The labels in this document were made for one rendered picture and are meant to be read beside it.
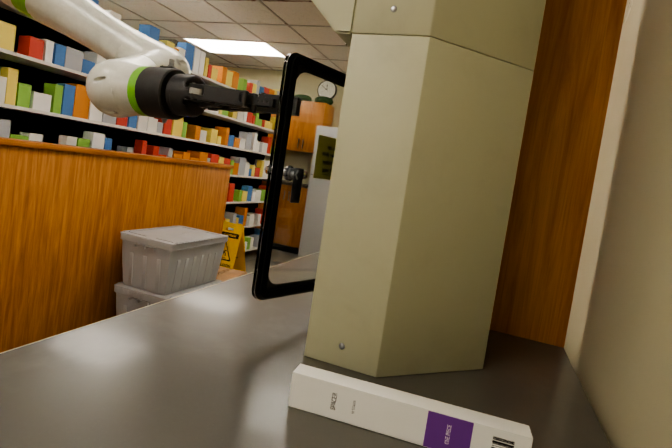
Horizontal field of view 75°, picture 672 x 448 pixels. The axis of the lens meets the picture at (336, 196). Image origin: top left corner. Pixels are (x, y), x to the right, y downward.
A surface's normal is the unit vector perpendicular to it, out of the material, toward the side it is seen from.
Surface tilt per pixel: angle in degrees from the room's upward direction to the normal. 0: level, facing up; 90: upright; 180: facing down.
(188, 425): 0
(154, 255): 95
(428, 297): 90
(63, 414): 0
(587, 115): 90
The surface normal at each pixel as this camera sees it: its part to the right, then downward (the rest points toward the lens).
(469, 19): 0.43, 0.11
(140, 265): -0.34, 0.09
